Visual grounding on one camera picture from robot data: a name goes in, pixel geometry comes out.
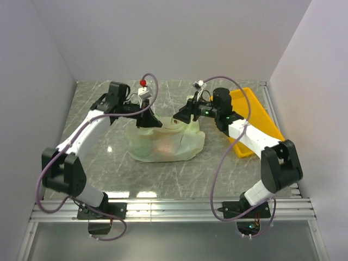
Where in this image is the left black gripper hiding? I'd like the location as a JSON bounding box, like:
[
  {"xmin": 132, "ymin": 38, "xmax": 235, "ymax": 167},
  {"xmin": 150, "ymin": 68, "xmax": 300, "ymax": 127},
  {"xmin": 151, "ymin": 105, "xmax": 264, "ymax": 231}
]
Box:
[{"xmin": 120, "ymin": 98, "xmax": 162, "ymax": 128}]

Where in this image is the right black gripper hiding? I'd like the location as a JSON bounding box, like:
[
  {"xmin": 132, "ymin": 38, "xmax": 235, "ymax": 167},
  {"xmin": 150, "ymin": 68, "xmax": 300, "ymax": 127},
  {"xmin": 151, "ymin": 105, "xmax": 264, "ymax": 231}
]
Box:
[{"xmin": 173, "ymin": 91, "xmax": 220, "ymax": 125}]

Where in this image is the pale green plastic bag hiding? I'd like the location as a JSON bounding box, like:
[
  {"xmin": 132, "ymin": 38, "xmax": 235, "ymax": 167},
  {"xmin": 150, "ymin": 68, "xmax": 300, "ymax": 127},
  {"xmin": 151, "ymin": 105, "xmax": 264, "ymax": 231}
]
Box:
[{"xmin": 126, "ymin": 117, "xmax": 206, "ymax": 163}]

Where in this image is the yellow plastic tray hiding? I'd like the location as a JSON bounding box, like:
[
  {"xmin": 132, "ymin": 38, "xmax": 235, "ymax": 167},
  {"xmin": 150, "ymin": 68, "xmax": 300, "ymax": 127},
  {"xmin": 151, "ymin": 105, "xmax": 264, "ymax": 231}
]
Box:
[{"xmin": 209, "ymin": 86, "xmax": 285, "ymax": 158}]

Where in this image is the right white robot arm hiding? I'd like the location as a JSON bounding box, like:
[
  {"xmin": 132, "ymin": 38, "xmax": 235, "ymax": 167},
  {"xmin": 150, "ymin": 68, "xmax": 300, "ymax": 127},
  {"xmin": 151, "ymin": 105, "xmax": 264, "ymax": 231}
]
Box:
[{"xmin": 173, "ymin": 88, "xmax": 303, "ymax": 217}]

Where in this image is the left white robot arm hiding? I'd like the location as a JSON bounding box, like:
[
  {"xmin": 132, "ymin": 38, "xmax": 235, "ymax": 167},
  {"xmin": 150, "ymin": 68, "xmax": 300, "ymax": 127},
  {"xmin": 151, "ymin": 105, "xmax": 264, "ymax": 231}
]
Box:
[{"xmin": 36, "ymin": 79, "xmax": 162, "ymax": 219}]

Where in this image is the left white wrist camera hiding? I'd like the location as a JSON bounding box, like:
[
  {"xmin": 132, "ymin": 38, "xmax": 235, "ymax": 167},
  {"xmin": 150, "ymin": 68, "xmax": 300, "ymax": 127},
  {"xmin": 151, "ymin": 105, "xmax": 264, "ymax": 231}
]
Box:
[{"xmin": 138, "ymin": 79, "xmax": 152, "ymax": 105}]

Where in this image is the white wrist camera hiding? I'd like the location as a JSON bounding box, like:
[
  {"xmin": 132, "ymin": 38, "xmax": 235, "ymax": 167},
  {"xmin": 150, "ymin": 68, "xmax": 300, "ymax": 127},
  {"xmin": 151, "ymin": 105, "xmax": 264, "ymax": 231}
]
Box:
[
  {"xmin": 193, "ymin": 80, "xmax": 207, "ymax": 101},
  {"xmin": 138, "ymin": 79, "xmax": 152, "ymax": 105}
]

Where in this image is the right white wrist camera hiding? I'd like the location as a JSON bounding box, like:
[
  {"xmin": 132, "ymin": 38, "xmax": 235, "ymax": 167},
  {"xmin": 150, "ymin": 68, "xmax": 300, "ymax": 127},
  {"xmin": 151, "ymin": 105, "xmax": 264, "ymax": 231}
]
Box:
[{"xmin": 193, "ymin": 80, "xmax": 207, "ymax": 101}]

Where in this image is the aluminium mounting rail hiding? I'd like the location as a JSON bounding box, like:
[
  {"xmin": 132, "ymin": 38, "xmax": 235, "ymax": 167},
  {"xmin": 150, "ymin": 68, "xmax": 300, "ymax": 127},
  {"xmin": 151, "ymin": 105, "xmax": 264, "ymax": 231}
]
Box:
[{"xmin": 29, "ymin": 198, "xmax": 316, "ymax": 222}]

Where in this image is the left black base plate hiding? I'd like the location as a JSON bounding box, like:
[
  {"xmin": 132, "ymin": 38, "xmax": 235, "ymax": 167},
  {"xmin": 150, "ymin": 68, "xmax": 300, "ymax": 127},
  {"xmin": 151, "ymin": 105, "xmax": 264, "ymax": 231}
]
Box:
[{"xmin": 77, "ymin": 202, "xmax": 127, "ymax": 220}]

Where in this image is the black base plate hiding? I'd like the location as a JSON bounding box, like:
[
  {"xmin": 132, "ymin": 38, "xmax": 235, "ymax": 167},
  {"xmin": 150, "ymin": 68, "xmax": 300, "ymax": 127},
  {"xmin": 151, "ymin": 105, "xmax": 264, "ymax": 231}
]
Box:
[
  {"xmin": 77, "ymin": 202, "xmax": 127, "ymax": 220},
  {"xmin": 217, "ymin": 201, "xmax": 271, "ymax": 219}
]

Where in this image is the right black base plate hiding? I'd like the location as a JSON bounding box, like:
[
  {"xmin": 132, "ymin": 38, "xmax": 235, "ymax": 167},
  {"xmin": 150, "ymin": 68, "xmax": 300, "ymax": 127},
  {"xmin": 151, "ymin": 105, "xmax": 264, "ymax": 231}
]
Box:
[{"xmin": 217, "ymin": 201, "xmax": 271, "ymax": 219}]

